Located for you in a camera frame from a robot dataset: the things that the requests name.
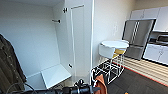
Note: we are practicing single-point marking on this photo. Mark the orange hooded sweater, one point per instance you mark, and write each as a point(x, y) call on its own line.
point(101, 85)

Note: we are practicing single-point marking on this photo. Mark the white wardrobe door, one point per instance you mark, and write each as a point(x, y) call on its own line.
point(81, 40)

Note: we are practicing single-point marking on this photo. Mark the white drying rack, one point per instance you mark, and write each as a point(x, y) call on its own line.
point(110, 71)

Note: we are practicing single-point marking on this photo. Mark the small dark door hinge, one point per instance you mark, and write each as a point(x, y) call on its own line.
point(65, 10)
point(70, 65)

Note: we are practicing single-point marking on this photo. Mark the white inner shelf unit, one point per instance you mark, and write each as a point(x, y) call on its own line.
point(55, 75)

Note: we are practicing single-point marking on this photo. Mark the round white table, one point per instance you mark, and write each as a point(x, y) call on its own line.
point(115, 43)

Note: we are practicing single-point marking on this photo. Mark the steel refrigerator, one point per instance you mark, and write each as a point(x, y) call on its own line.
point(138, 36)

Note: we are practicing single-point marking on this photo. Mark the white floor cabinets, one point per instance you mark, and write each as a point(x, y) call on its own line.
point(156, 53)

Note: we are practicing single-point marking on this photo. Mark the black clothes hook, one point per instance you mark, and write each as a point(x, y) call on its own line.
point(56, 21)

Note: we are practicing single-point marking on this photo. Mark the white wardrobe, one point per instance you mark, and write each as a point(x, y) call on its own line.
point(30, 36)

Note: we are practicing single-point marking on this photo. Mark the black hanging garment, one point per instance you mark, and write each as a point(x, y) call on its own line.
point(10, 66)

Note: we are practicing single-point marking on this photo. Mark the black countertop appliance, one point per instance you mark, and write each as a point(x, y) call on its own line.
point(163, 38)

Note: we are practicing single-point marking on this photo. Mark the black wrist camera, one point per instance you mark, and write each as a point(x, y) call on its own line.
point(80, 82)

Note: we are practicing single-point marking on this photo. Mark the white wall switch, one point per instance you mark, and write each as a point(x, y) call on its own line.
point(115, 29)

